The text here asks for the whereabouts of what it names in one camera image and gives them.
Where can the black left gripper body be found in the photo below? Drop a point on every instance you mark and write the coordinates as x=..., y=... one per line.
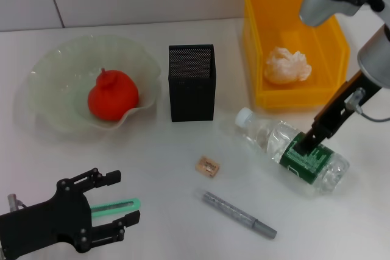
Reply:
x=45, y=223

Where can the small tan eraser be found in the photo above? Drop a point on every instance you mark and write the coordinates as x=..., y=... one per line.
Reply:
x=207, y=166

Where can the grey marker pen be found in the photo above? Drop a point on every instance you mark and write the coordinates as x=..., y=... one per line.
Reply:
x=231, y=211

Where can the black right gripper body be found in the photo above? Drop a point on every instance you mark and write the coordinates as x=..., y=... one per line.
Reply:
x=341, y=111

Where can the clear green-label water bottle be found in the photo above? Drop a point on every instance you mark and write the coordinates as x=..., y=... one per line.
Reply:
x=268, y=132

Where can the green highlighter marker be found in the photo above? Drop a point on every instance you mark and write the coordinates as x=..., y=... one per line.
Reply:
x=122, y=204

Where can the pale green glass fruit plate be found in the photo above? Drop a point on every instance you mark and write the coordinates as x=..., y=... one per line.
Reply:
x=61, y=68

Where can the white paper ball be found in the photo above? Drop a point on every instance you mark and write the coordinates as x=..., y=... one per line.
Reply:
x=286, y=65

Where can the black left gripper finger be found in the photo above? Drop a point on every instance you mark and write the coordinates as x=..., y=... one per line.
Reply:
x=132, y=217
x=113, y=176

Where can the black mesh pen holder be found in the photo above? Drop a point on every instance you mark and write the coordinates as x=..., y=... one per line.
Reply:
x=190, y=95

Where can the yellow plastic bin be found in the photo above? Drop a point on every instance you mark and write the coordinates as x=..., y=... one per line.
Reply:
x=274, y=13

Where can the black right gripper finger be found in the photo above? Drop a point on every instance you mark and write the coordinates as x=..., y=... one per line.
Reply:
x=309, y=144

